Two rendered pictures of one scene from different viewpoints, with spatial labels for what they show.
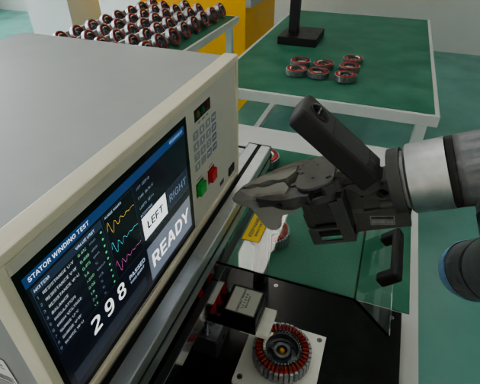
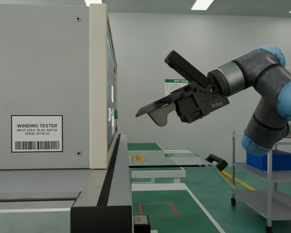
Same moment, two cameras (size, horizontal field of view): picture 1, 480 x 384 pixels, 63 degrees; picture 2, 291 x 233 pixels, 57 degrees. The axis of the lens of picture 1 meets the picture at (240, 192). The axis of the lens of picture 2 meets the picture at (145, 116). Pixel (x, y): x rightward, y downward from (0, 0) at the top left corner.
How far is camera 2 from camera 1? 0.42 m
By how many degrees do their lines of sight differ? 42
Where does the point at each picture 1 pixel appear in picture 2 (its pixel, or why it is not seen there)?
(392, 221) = (221, 102)
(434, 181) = (234, 70)
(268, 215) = (160, 115)
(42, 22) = not seen: outside the picture
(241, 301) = (135, 220)
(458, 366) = not seen: outside the picture
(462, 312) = not seen: outside the picture
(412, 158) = (221, 67)
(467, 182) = (246, 68)
